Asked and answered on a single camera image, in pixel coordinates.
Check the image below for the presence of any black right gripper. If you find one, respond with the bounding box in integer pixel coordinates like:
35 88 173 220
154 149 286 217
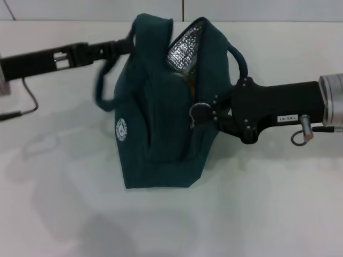
191 77 325 144

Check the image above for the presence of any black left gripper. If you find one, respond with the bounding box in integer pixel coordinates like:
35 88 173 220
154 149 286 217
0 39 135 81

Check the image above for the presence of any dark teal insulated lunch bag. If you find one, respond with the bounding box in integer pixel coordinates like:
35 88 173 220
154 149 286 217
93 16 249 190

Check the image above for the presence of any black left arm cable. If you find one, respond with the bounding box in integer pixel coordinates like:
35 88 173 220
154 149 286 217
0 77 40 121

